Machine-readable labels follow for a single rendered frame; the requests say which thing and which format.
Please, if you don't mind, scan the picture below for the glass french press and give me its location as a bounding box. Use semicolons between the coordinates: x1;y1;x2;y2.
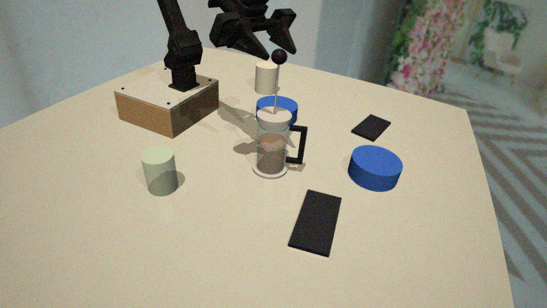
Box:
253;49;308;180

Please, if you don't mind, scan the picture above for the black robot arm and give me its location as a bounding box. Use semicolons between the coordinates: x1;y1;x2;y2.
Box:
157;0;269;92

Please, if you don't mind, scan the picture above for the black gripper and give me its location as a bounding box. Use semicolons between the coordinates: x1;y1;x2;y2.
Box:
209;0;297;60

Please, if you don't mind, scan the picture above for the beige cylinder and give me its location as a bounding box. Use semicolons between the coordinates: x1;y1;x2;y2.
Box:
254;62;277;95

